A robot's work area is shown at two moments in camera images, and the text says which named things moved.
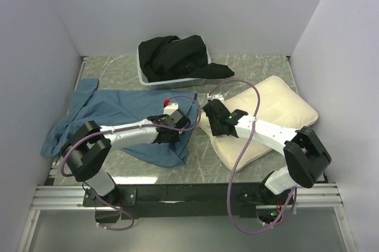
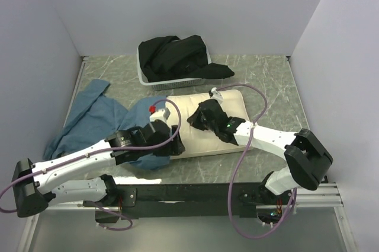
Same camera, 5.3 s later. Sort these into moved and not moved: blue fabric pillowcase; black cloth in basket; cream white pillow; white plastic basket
Moved: cream white pillow; blue fabric pillowcase
Not moved: white plastic basket; black cloth in basket
